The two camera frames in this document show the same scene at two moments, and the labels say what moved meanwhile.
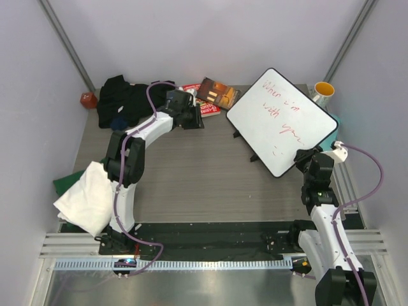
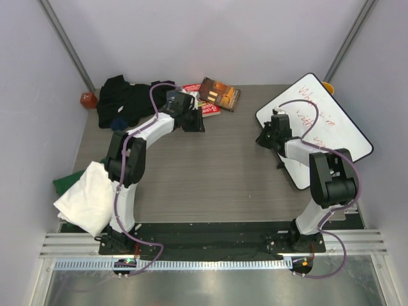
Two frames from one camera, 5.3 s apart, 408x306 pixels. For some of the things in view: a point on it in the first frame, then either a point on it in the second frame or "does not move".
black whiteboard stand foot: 236,134 → 281,165
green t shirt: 63,183 does not move
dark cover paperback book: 217,93 does not move
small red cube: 88,100 does not move
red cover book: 206,108 does not move
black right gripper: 304,156 → 261,139
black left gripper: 197,123 does not move
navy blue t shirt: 118,123 does not move
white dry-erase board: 276,120 → 315,116
